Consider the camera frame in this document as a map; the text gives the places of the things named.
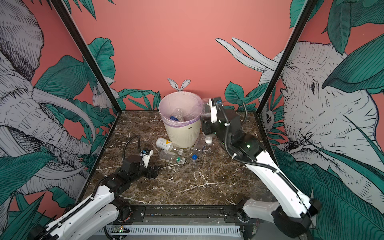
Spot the clear bottle white label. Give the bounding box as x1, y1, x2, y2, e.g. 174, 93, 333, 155
201, 98, 213, 145

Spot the white bottle yellow triangle label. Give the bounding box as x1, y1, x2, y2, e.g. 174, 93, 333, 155
156, 138, 184, 155

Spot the blue cap blue label bottle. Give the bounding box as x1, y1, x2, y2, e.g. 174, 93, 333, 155
170, 108, 195, 122

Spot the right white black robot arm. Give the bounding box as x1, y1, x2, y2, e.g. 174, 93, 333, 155
201, 108, 322, 240

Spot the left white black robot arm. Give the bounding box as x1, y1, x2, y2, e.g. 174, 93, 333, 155
27, 155, 162, 240

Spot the cream ribbed waste bin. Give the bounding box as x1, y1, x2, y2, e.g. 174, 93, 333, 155
165, 120, 201, 148

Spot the pink plastic bin liner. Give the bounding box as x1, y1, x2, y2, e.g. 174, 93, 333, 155
158, 92, 203, 128

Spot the white vented strip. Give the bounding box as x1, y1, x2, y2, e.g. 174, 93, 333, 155
106, 225, 242, 237

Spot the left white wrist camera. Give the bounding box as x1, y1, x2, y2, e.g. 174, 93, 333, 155
141, 148, 154, 168

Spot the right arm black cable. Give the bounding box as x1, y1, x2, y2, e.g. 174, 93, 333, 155
215, 101, 307, 211

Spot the black front rail frame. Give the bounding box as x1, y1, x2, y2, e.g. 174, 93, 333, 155
59, 204, 304, 240

